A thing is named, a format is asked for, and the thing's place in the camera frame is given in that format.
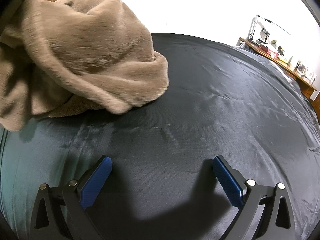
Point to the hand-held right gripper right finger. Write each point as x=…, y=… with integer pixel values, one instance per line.
x=228, y=183

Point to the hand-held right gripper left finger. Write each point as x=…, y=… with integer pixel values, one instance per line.
x=96, y=182

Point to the brown fleece sweater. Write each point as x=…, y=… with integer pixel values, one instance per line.
x=87, y=42

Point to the wooden desk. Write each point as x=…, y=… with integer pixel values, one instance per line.
x=303, y=86

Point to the red box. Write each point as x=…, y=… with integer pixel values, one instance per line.
x=271, y=52

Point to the small black screen on stand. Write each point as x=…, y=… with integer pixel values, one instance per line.
x=265, y=33

